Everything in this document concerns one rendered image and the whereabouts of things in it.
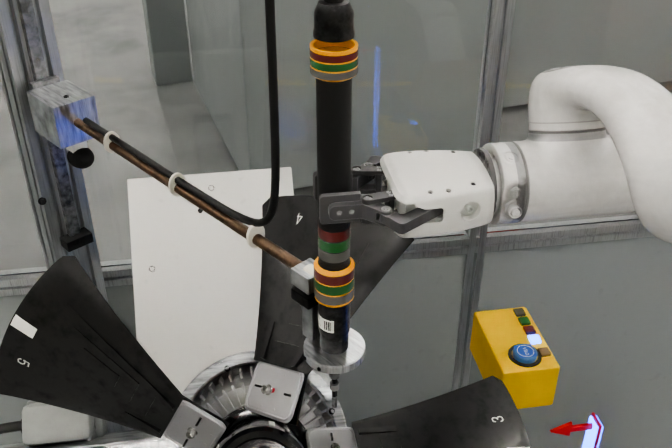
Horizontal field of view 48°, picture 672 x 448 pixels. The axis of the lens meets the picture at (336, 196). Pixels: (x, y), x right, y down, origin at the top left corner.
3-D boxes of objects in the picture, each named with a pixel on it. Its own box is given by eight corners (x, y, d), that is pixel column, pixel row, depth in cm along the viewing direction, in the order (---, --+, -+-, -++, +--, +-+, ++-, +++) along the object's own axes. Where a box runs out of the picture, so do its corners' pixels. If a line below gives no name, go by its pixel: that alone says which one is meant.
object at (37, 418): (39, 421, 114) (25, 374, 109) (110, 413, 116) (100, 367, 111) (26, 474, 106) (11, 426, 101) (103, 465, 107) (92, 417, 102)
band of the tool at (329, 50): (300, 74, 69) (299, 44, 67) (334, 62, 71) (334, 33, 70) (333, 88, 66) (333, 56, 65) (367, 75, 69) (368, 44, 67)
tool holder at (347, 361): (279, 343, 87) (275, 275, 82) (323, 316, 92) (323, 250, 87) (332, 385, 82) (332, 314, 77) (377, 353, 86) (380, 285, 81)
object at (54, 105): (32, 132, 124) (21, 84, 119) (72, 120, 128) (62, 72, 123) (61, 154, 117) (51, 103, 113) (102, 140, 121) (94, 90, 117)
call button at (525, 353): (508, 351, 129) (509, 343, 128) (531, 348, 129) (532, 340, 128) (517, 367, 125) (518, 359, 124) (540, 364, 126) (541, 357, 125)
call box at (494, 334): (467, 354, 142) (473, 310, 137) (519, 348, 143) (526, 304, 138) (496, 418, 129) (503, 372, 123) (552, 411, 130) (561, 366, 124)
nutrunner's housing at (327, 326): (310, 368, 87) (301, -33, 64) (334, 352, 90) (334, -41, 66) (333, 386, 85) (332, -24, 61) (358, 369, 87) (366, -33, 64)
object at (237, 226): (74, 128, 117) (72, 119, 116) (82, 125, 118) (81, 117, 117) (306, 282, 84) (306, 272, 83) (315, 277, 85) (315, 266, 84)
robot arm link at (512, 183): (523, 240, 76) (494, 243, 76) (493, 196, 84) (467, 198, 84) (534, 168, 72) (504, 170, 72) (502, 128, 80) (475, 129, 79)
